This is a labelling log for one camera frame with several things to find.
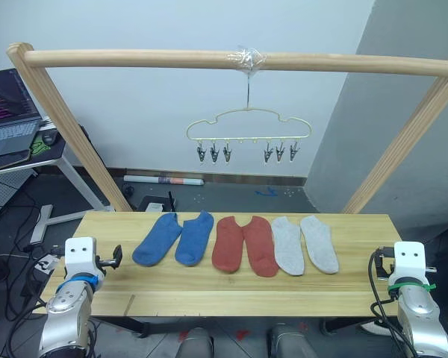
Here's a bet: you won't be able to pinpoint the rolled white poster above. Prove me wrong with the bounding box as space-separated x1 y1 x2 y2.
122 174 206 186

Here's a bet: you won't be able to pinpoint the dark rounded robot leg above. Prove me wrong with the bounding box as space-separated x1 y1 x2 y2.
270 323 306 358
176 327 215 358

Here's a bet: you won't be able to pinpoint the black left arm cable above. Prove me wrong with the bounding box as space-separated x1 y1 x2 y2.
84 316 99 358

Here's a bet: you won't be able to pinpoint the red ankle sock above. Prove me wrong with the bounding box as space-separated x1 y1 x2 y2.
211 215 248 274
242 215 281 278

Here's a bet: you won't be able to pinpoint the clear tape wrap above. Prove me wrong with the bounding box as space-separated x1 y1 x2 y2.
226 45 267 78

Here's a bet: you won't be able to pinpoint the white power strip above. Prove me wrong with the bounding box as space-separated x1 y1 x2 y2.
32 252 62 274

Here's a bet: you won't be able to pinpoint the blue ankle sock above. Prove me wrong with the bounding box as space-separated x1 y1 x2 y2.
131 212 183 269
174 210 215 267

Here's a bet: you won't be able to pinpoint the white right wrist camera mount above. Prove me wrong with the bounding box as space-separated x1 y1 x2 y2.
393 241 427 279

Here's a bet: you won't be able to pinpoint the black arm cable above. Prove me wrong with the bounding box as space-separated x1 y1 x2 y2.
84 316 99 358
368 247 410 358

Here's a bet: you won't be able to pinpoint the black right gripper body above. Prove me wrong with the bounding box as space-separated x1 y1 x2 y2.
379 257 396 279

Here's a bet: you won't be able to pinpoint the black box with antenna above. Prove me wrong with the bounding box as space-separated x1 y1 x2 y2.
138 191 178 213

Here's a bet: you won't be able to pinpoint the round wooden hanging rod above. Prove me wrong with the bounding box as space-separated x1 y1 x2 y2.
23 49 448 78

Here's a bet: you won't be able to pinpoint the open grey laptop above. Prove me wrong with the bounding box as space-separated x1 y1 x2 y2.
0 68 45 160

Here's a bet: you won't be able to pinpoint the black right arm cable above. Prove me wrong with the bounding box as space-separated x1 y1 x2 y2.
368 247 410 358

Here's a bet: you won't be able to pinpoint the black green mouse pad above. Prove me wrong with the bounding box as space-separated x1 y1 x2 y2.
27 125 66 163

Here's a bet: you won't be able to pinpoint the black table frame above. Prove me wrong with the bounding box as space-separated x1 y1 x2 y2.
92 316 152 339

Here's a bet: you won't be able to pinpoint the grey ankle sock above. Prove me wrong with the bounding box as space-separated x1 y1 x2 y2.
271 216 307 277
299 214 340 275

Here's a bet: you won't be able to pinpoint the white side desk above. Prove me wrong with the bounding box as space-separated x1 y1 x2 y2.
0 136 113 244

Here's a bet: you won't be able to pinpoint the black floor cables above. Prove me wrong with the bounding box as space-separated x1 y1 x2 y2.
0 192 48 324

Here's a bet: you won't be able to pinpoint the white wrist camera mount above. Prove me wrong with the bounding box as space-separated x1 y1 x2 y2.
393 241 427 279
64 236 99 277

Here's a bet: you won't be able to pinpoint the blue zip tie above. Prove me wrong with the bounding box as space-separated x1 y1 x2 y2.
55 273 100 296

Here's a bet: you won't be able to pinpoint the green zip tie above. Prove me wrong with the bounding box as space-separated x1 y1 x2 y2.
387 283 438 295

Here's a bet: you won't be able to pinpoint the ribbed wooden rack post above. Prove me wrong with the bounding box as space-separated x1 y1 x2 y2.
6 42 132 213
342 54 448 215

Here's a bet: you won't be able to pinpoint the black smartphone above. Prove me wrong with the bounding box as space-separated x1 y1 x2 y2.
0 148 32 173

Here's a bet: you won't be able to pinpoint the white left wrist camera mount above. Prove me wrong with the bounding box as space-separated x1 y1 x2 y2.
64 236 99 277

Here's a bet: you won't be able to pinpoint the white pegboard panel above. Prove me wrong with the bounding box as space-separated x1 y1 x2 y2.
0 174 39 227

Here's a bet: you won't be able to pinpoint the gold wire clip hanger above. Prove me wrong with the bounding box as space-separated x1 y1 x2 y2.
185 69 313 148

